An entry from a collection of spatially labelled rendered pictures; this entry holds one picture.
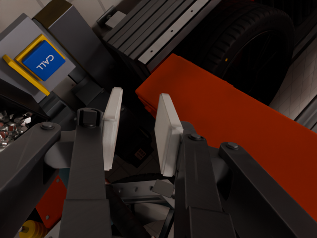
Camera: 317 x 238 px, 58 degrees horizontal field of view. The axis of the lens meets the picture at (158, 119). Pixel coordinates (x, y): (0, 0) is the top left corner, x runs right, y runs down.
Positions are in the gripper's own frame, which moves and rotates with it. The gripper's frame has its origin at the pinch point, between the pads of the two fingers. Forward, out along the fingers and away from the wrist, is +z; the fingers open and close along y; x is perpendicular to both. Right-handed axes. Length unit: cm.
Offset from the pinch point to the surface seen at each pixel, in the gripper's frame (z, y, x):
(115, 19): 105, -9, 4
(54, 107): 91, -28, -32
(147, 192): 46, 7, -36
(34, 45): 49, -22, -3
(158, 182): 46, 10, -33
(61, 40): 89, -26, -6
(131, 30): 95, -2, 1
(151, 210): 57, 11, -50
